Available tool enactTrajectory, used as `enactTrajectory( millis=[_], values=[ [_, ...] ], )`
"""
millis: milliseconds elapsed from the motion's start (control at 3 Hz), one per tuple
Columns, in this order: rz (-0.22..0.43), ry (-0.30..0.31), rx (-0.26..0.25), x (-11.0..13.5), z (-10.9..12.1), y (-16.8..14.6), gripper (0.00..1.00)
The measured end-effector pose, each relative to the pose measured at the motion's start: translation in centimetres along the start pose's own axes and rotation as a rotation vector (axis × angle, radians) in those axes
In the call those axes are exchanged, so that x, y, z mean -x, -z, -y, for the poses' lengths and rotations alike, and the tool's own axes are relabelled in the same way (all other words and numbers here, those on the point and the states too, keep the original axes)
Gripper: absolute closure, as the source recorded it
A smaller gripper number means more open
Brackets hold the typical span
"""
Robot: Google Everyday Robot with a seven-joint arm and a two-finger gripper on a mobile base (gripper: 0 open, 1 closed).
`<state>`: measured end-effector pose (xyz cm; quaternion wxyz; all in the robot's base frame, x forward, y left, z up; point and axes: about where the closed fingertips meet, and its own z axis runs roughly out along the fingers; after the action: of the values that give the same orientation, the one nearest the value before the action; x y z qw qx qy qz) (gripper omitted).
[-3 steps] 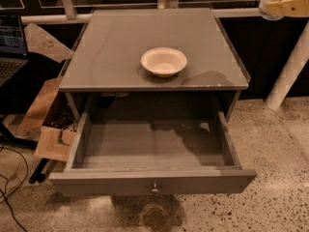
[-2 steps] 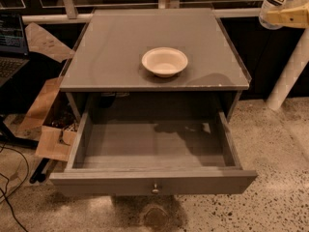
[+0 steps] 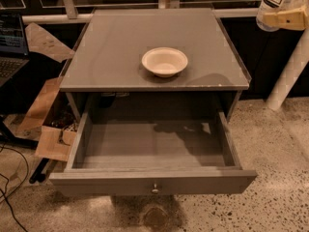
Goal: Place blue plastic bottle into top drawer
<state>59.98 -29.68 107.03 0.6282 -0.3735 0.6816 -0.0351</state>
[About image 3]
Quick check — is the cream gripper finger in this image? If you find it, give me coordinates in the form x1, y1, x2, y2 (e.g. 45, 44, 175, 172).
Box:
263, 5, 309, 31

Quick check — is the clear plastic water bottle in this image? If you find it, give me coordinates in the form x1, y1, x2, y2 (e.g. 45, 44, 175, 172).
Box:
256, 0, 292, 32

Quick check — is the grey cabinet with glass top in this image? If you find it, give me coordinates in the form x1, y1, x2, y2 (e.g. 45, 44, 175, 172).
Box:
58, 7, 252, 121

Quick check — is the round metal drawer knob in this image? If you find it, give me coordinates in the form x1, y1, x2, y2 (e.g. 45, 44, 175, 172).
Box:
151, 184, 160, 194

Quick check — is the grey open top drawer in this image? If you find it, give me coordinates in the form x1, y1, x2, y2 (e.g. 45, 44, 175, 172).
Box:
49, 111, 257, 196

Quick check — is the white paper bowl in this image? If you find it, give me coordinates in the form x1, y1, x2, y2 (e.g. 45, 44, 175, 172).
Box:
141, 47, 188, 77

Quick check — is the open cardboard box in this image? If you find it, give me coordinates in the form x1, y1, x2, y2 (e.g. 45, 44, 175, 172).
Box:
17, 22, 76, 161

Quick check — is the open laptop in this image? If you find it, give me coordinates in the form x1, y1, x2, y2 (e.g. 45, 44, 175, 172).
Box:
0, 13, 29, 87

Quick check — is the white diagonal support post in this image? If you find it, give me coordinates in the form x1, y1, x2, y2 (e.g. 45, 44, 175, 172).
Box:
266, 29, 309, 110

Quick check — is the metal railing frame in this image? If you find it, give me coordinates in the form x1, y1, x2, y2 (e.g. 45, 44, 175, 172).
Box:
0, 0, 268, 25

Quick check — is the black floor cable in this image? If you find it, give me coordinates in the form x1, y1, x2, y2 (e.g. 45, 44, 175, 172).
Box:
0, 142, 31, 232

